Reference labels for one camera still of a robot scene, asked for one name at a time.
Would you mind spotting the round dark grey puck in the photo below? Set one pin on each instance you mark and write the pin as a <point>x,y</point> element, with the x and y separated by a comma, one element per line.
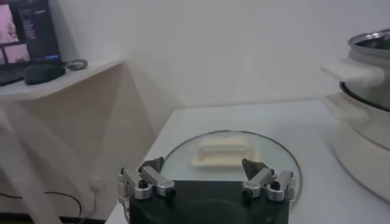
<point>76,64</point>

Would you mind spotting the white side table with laptop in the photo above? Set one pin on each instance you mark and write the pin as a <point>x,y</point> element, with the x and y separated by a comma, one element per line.
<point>45,88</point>

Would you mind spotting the black computer mouse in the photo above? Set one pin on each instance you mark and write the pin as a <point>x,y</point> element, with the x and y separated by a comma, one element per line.
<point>44,73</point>

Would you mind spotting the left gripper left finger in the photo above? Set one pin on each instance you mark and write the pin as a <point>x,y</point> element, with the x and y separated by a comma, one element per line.
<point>152,179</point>

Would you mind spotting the white electric cooker base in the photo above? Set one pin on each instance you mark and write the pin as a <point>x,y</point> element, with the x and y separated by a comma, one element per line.
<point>365,137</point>

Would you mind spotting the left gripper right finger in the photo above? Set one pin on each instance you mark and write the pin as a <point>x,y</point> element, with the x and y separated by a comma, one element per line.
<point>262,182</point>

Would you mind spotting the black laptop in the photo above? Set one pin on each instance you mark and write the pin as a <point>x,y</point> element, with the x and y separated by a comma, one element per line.
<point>33,30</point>

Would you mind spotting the white wall outlet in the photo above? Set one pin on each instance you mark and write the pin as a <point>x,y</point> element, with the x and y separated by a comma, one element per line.
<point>97,184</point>

